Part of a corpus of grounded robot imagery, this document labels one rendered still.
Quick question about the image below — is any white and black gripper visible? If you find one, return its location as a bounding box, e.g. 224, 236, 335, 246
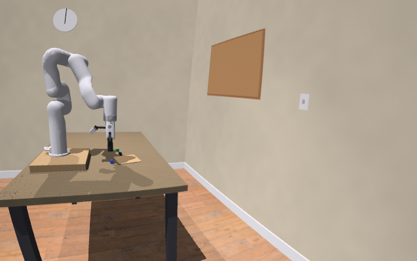
104, 120, 115, 151

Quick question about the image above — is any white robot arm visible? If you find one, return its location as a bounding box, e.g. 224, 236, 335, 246
42, 48, 117, 157

